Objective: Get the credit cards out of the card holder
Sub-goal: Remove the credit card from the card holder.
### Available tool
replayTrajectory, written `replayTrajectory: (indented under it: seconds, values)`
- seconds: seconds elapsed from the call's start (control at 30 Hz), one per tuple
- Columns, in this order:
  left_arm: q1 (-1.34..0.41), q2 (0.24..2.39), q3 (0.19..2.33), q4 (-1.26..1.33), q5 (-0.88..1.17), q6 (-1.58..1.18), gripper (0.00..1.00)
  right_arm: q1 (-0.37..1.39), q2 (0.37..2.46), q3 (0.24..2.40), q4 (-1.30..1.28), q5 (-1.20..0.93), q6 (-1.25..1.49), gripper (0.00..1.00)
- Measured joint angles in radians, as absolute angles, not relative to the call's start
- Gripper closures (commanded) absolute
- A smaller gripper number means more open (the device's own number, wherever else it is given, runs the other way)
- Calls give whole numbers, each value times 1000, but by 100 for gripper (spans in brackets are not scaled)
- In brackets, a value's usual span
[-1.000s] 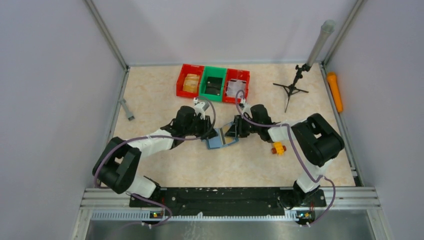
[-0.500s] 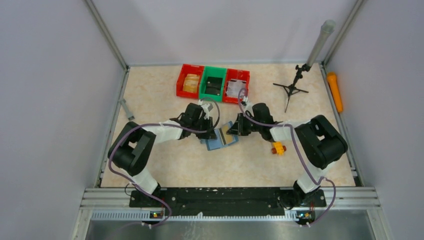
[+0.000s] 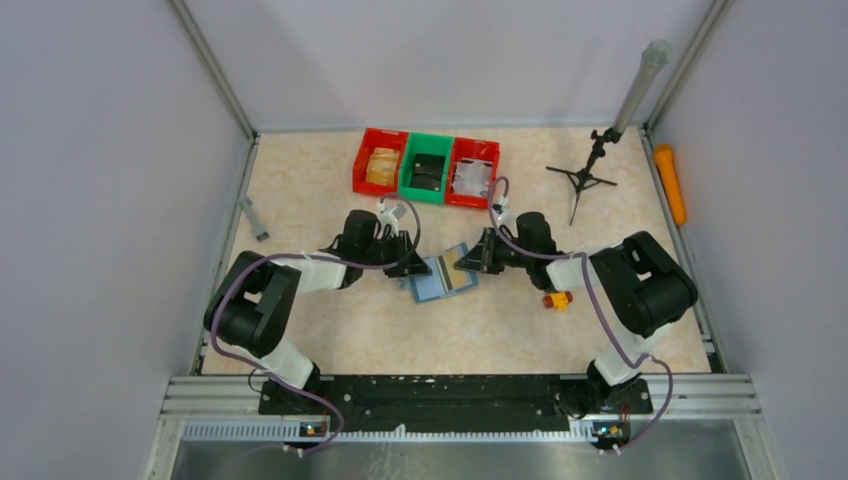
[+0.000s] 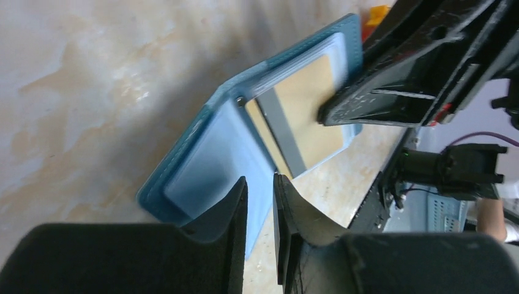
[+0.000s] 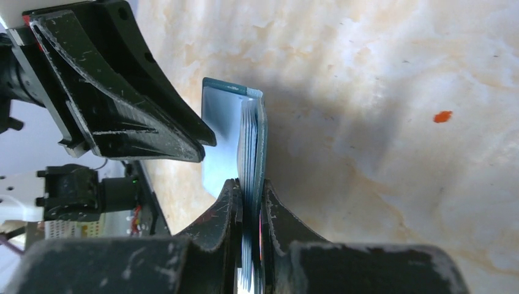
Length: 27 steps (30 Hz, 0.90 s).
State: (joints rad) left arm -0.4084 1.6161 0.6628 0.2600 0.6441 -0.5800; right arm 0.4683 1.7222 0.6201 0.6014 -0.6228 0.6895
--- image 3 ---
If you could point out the red bin with orange items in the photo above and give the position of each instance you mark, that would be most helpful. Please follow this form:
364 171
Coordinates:
375 170

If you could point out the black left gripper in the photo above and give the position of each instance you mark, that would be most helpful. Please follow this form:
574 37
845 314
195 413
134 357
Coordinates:
412 266

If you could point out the gold credit card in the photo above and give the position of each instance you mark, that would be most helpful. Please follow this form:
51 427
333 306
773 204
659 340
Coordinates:
454 278

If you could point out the teal card holder wallet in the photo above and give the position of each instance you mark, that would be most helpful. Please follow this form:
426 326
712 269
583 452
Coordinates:
430 288

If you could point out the grey cylinder on tripod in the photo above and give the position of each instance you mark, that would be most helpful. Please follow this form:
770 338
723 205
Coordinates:
653 59

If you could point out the red bin with clear bags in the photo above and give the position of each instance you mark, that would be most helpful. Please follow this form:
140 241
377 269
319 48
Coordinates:
473 167

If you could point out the green plastic bin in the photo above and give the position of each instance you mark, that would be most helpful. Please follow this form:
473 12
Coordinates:
424 168

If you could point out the black mini tripod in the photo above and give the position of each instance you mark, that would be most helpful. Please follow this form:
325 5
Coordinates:
583 179

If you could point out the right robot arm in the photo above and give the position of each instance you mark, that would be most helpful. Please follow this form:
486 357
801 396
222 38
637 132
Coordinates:
636 289

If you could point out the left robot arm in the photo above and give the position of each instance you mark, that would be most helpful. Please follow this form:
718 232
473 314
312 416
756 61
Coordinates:
249 312

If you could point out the orange flashlight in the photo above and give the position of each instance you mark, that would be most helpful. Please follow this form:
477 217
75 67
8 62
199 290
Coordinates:
663 157

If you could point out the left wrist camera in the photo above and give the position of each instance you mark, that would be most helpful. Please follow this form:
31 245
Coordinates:
388 216

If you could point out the aluminium frame rail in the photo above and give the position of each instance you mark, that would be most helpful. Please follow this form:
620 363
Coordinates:
685 426

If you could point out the grey bracket tool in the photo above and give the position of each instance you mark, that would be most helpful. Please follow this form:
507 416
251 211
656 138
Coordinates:
259 230

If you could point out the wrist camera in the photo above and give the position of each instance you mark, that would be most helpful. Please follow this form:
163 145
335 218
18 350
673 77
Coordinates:
388 216
500 213

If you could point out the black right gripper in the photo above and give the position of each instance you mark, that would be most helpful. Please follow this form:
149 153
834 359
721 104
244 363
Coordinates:
482 257

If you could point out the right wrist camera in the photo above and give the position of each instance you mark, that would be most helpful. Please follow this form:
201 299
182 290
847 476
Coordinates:
500 213

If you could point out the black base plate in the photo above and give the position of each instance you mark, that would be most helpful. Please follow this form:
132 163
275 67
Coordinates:
446 403

